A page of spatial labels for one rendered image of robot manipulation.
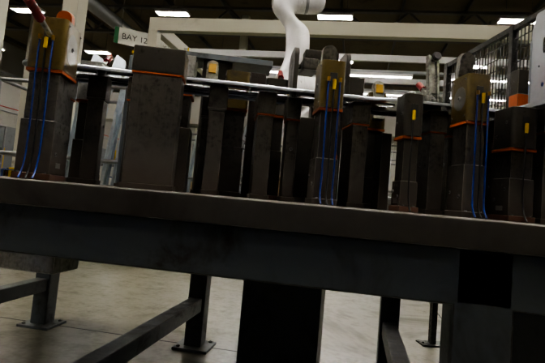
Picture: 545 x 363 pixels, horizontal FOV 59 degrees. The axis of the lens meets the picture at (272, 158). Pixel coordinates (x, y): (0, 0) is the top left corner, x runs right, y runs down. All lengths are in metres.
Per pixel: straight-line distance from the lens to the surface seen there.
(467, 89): 1.26
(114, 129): 5.91
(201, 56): 1.66
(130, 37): 12.63
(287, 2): 2.12
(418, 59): 8.96
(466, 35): 7.87
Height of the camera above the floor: 0.70
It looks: 5 degrees up
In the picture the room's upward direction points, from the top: 5 degrees clockwise
